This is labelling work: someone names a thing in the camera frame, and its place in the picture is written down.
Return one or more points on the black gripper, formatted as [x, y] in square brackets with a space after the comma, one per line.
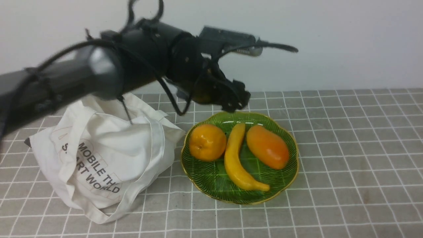
[195, 72]

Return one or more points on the yellow banana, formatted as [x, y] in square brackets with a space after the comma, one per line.
[234, 169]

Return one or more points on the white cloth tote bag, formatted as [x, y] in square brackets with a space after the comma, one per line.
[102, 154]

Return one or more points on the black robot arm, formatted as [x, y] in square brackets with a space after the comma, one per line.
[118, 63]

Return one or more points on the round orange fruit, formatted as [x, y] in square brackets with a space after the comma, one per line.
[207, 142]

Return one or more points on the green glass plate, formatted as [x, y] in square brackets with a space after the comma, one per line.
[212, 179]

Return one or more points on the oblong orange mango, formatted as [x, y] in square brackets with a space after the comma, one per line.
[268, 147]

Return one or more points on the grey checked tablecloth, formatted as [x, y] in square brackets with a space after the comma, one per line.
[360, 176]

